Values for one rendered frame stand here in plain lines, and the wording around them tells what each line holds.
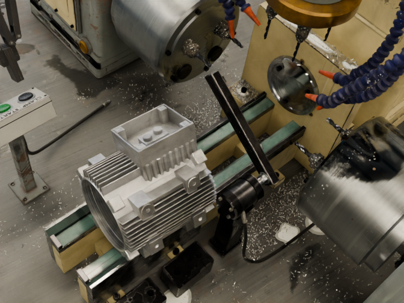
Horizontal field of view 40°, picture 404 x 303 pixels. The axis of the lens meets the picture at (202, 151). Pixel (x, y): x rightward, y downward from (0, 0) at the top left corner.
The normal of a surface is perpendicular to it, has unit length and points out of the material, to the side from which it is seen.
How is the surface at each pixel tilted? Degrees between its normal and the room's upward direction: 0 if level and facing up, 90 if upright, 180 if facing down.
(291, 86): 90
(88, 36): 90
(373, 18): 90
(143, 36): 73
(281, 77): 90
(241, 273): 0
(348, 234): 81
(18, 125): 63
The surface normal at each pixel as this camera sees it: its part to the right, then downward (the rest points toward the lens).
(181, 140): 0.59, 0.41
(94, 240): 0.66, 0.65
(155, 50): -0.70, 0.36
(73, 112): 0.11, -0.57
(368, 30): -0.74, 0.50
